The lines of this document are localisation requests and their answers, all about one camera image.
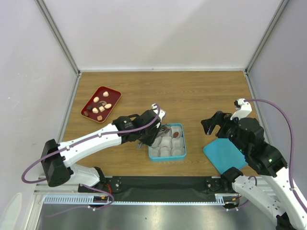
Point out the aluminium frame rail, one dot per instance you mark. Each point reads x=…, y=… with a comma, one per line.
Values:
x=72, y=194

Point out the white oval chocolate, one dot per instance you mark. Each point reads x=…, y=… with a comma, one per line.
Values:
x=96, y=99

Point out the beige square chocolate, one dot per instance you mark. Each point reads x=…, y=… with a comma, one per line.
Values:
x=101, y=109

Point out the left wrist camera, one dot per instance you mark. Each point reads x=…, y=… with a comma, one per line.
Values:
x=158, y=111

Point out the white almond chocolate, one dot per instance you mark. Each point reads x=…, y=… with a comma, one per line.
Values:
x=105, y=94

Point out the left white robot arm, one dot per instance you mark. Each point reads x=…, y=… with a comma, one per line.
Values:
x=60, y=159

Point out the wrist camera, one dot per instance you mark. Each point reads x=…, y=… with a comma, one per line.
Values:
x=243, y=109
x=158, y=111

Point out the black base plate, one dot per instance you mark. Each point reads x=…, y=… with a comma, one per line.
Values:
x=163, y=188

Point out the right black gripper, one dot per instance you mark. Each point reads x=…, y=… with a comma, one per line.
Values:
x=220, y=118

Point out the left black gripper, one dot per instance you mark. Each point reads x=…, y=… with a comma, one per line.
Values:
x=149, y=141

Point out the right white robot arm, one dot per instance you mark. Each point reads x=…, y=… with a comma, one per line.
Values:
x=287, y=211

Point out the metal tongs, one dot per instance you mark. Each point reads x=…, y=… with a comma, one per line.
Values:
x=149, y=139

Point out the teal tin lid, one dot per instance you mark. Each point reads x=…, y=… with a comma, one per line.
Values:
x=224, y=155

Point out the red lacquer tray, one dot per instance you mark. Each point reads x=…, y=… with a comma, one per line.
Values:
x=107, y=102

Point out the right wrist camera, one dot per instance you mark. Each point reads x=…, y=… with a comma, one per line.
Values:
x=243, y=109

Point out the teal square tin box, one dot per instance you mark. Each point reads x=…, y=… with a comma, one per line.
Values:
x=167, y=148

